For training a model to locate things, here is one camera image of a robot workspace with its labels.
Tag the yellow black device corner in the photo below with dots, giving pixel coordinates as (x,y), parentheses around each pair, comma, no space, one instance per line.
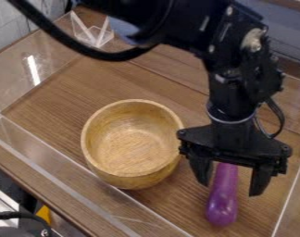
(48,215)

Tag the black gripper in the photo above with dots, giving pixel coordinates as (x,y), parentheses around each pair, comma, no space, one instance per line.
(236,144)

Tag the brown wooden bowl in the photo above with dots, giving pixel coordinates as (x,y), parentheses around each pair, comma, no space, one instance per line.
(129,143)

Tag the clear acrylic front wall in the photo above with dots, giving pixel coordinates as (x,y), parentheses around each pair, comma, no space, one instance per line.
(101,210)

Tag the purple toy eggplant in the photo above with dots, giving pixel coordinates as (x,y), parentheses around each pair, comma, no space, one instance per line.
(223,204)

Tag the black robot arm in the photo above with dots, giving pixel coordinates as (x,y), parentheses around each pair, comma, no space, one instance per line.
(225,34)

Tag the clear acrylic corner bracket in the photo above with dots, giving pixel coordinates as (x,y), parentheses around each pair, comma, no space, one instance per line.
(94,36)

